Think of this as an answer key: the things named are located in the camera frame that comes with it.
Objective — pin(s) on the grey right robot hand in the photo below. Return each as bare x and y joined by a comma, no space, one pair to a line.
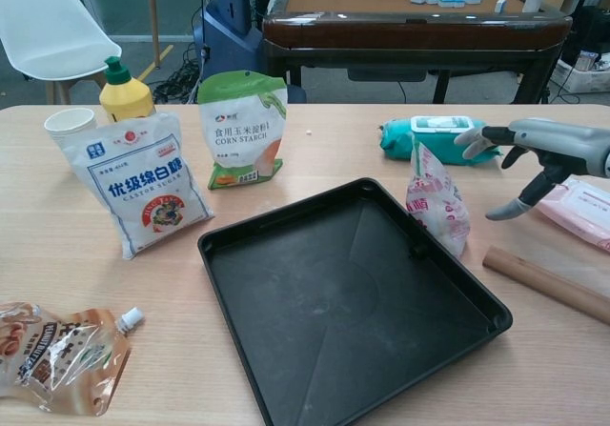
567,145

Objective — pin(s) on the pink white rice bag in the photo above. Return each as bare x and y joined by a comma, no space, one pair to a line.
443,216

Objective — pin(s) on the black baking tray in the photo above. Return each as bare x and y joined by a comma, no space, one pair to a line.
333,302

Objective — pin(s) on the white cardboard box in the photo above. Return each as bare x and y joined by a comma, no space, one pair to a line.
583,75

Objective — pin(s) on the pink wet wipes pack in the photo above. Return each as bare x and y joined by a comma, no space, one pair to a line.
581,216

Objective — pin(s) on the wooden rolling pin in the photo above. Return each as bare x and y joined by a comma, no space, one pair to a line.
538,280

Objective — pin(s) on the upright blue white mahjong tile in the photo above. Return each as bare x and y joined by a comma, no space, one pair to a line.
501,5

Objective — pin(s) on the teal wet wipes pack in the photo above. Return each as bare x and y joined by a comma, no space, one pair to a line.
398,140

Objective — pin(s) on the dark brown mahjong table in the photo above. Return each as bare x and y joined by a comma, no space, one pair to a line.
414,30

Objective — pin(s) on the green white corn starch bag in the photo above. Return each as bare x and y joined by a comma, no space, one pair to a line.
238,130

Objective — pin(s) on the blue machine base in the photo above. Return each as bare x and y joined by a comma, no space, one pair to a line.
229,30

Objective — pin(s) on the white castor sugar bag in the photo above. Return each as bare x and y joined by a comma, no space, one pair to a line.
143,192

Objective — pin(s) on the yellow bottle with green cap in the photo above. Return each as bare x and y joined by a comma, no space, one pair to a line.
125,99

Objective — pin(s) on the white paper cup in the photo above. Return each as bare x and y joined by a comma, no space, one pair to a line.
67,123

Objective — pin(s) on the white plastic chair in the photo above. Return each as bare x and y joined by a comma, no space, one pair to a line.
47,26

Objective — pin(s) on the brown spout pouch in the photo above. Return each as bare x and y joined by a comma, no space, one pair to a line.
62,359

